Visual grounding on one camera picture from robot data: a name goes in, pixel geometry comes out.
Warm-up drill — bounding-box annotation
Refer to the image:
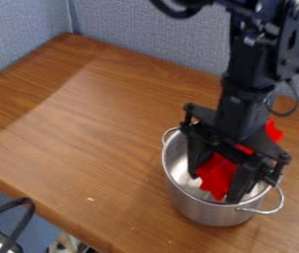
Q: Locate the pale object under table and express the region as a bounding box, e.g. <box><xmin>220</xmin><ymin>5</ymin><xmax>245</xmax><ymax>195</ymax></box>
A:
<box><xmin>45</xmin><ymin>232</ymin><xmax>97</xmax><ymax>253</ymax></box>

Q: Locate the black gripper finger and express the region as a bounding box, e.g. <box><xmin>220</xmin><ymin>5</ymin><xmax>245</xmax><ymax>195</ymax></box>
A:
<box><xmin>225</xmin><ymin>163</ymin><xmax>257</xmax><ymax>204</ymax></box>
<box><xmin>186</xmin><ymin>136</ymin><xmax>213</xmax><ymax>179</ymax></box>

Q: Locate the black strap below table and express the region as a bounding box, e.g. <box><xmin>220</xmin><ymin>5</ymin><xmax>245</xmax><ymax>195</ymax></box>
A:
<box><xmin>0</xmin><ymin>197</ymin><xmax>37</xmax><ymax>253</ymax></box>

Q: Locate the stainless steel pot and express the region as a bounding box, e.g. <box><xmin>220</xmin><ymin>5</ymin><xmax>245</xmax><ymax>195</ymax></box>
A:
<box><xmin>160</xmin><ymin>126</ymin><xmax>284</xmax><ymax>227</ymax></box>

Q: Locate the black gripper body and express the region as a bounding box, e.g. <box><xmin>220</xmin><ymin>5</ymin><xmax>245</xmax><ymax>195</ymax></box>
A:
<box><xmin>178</xmin><ymin>88</ymin><xmax>289</xmax><ymax>186</ymax></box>

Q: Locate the red plastic block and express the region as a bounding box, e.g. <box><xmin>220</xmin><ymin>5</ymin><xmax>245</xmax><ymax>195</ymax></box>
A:
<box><xmin>196</xmin><ymin>119</ymin><xmax>283</xmax><ymax>202</ymax></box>

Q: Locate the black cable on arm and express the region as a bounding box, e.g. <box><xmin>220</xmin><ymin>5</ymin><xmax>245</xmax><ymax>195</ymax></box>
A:
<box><xmin>263</xmin><ymin>78</ymin><xmax>299</xmax><ymax>118</ymax></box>

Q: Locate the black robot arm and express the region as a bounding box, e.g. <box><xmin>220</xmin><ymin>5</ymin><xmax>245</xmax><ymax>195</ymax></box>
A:
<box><xmin>149</xmin><ymin>0</ymin><xmax>299</xmax><ymax>204</ymax></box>

